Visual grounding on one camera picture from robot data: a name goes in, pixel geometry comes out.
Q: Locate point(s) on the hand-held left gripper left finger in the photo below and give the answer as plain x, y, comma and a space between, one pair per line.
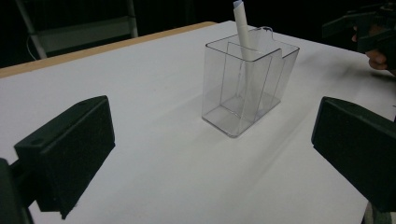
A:
71, 149

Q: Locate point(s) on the white metal stand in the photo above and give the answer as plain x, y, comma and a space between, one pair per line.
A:
81, 31

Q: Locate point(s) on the clear plastic organizer box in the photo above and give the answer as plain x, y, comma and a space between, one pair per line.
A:
246, 90

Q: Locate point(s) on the white pen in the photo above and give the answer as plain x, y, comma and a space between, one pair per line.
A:
243, 31

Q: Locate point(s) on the wooden table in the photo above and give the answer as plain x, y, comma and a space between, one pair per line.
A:
93, 49

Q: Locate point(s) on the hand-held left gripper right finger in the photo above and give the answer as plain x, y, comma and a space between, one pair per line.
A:
358, 146

